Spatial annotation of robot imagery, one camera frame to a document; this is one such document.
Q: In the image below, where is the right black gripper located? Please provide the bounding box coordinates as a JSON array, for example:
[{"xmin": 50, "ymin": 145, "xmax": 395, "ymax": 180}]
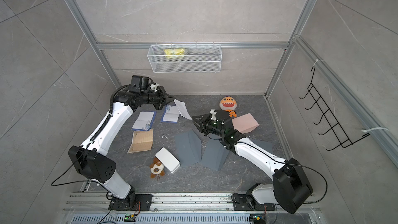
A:
[{"xmin": 192, "ymin": 114, "xmax": 226, "ymax": 140}]

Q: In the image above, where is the white letter paper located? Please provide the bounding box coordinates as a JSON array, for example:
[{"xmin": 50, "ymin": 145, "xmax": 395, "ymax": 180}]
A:
[
  {"xmin": 174, "ymin": 99, "xmax": 192, "ymax": 120},
  {"xmin": 161, "ymin": 105, "xmax": 180, "ymax": 123}
]

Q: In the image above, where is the white blue bordered letter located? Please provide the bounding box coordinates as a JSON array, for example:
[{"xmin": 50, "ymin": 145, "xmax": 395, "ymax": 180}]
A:
[{"xmin": 132, "ymin": 111, "xmax": 156, "ymax": 131}]

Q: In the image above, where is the grey envelope gold rose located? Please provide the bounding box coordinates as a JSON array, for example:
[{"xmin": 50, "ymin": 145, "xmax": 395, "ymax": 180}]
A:
[{"xmin": 200, "ymin": 140, "xmax": 230, "ymax": 171}]

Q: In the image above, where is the grey envelope front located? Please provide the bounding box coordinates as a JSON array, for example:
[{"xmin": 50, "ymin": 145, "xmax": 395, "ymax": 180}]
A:
[{"xmin": 251, "ymin": 140, "xmax": 273, "ymax": 153}]

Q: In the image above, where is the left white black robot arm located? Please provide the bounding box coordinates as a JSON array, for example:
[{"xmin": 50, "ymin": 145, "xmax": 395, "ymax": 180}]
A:
[{"xmin": 68, "ymin": 75, "xmax": 174, "ymax": 210}]

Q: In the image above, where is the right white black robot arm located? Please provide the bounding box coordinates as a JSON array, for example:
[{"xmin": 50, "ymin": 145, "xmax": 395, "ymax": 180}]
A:
[{"xmin": 192, "ymin": 110, "xmax": 313, "ymax": 214}]

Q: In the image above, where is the orange shark plush toy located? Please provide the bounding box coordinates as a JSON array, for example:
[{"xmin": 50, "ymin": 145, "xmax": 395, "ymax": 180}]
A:
[{"xmin": 219, "ymin": 96, "xmax": 237, "ymax": 118}]

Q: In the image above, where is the yellow packet in basket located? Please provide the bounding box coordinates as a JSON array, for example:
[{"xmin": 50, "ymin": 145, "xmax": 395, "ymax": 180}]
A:
[{"xmin": 163, "ymin": 48, "xmax": 188, "ymax": 59}]

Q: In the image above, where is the white rectangular box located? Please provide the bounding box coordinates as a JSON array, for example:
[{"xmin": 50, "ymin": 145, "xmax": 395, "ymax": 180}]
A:
[{"xmin": 155, "ymin": 147, "xmax": 180, "ymax": 174}]

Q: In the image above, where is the brown white dog plush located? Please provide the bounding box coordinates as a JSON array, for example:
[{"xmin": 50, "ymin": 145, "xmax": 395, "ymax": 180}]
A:
[{"xmin": 150, "ymin": 157, "xmax": 165, "ymax": 178}]

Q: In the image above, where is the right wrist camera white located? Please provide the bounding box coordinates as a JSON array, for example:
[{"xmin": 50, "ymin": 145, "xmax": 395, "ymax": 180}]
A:
[{"xmin": 210, "ymin": 110, "xmax": 217, "ymax": 121}]

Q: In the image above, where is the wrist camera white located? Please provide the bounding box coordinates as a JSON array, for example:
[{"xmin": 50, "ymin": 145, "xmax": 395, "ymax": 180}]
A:
[
  {"xmin": 150, "ymin": 83, "xmax": 160, "ymax": 92},
  {"xmin": 210, "ymin": 110, "xmax": 217, "ymax": 121}
]

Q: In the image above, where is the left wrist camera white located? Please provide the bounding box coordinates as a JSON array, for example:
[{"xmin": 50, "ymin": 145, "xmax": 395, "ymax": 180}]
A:
[{"xmin": 150, "ymin": 83, "xmax": 160, "ymax": 92}]

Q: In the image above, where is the white wire mesh basket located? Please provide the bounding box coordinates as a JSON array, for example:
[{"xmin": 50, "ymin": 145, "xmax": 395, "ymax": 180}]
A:
[{"xmin": 147, "ymin": 44, "xmax": 222, "ymax": 73}]

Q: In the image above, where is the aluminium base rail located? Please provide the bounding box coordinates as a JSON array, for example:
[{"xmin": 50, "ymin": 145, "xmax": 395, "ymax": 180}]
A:
[{"xmin": 56, "ymin": 192, "xmax": 326, "ymax": 224}]

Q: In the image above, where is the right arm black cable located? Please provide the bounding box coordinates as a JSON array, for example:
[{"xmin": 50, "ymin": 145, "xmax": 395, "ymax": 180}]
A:
[{"xmin": 236, "ymin": 141, "xmax": 329, "ymax": 205}]

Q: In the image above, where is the black wire hook rack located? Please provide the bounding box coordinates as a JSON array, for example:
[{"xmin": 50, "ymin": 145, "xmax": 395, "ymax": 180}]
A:
[{"xmin": 299, "ymin": 67, "xmax": 370, "ymax": 151}]

